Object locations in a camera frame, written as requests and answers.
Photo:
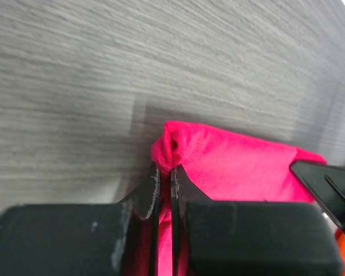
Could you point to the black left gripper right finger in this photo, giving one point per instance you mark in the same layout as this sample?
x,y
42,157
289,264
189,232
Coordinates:
x,y
247,238

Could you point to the pink t-shirt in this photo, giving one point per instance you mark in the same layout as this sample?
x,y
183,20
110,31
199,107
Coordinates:
x,y
230,166

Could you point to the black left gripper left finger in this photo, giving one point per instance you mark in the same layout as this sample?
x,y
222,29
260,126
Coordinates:
x,y
84,239

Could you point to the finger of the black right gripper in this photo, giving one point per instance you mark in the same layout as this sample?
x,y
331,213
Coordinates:
x,y
327,185

